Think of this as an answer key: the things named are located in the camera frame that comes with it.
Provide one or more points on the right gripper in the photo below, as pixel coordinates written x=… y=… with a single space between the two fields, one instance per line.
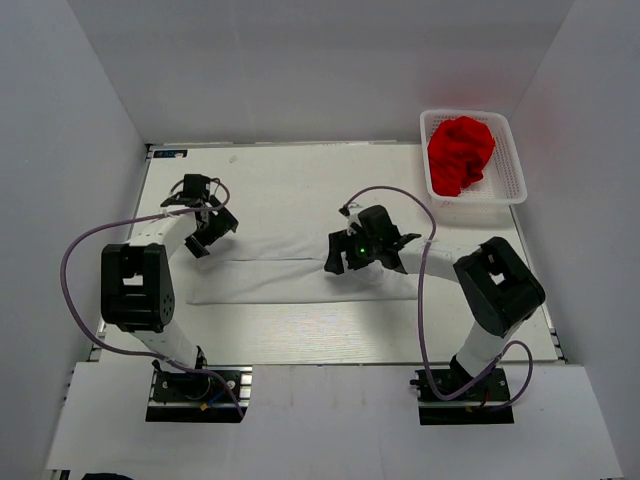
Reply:
x=338 y=244

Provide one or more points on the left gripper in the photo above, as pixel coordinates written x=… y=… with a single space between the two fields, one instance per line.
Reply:
x=223 y=222

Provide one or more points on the white t shirt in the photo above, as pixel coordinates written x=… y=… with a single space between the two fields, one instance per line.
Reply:
x=287 y=270

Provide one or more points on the red t shirt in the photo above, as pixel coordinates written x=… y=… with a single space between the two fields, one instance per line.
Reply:
x=458 y=152

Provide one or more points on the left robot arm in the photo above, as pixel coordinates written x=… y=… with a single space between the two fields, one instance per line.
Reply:
x=137 y=293

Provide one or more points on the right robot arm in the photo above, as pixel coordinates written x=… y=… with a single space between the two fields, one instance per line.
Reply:
x=499 y=288

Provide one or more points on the blue label sticker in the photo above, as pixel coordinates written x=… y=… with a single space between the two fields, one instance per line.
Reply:
x=172 y=153

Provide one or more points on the white plastic basket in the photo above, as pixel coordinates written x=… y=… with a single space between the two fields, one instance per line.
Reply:
x=503 y=183

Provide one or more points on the dark blue object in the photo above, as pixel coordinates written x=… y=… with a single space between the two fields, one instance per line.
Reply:
x=105 y=476

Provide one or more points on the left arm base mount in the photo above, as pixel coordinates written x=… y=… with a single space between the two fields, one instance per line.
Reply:
x=178 y=397

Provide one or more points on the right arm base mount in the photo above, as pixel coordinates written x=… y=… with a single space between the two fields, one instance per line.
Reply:
x=481 y=405

